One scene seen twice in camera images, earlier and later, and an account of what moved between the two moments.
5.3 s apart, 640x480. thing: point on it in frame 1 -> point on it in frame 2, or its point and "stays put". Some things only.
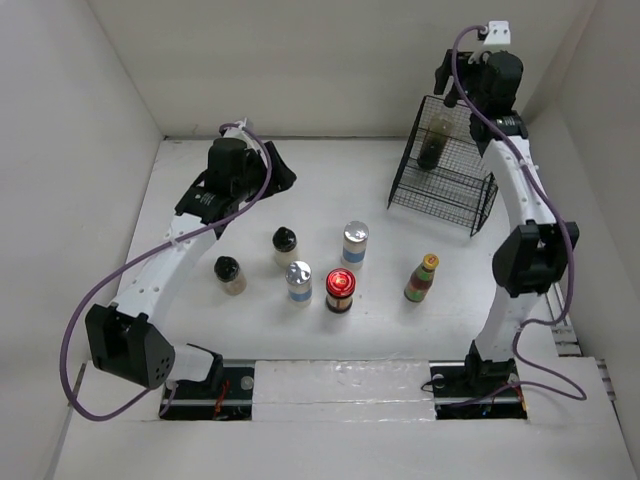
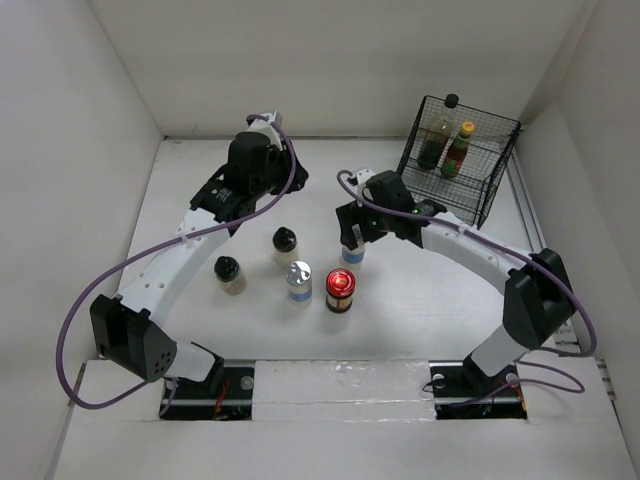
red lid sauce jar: [340, 285] stays put
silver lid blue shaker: [355, 238] stays put
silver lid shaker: [298, 275] stays put
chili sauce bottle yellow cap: [421, 279] -> [457, 150]
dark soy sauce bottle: [437, 135] stays put
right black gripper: [464, 65] -> [350, 215]
